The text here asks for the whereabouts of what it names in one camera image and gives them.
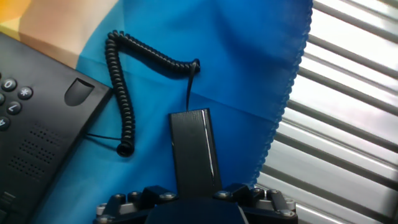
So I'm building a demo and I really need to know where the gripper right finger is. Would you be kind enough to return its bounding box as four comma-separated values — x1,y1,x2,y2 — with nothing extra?
213,182,299,224

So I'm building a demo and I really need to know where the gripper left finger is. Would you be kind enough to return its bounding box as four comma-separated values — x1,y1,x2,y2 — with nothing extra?
92,185,178,224

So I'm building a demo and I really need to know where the black telephone base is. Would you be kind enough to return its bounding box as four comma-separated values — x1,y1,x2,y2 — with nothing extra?
0,32,114,224

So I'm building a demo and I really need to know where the black coiled telephone cord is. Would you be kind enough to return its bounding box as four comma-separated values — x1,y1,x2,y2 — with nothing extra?
85,29,201,158

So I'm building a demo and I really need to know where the black telephone handset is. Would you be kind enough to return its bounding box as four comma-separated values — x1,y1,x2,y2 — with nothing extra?
168,108,223,198

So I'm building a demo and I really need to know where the blue mountain print cloth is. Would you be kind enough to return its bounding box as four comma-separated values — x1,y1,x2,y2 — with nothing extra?
0,0,313,224

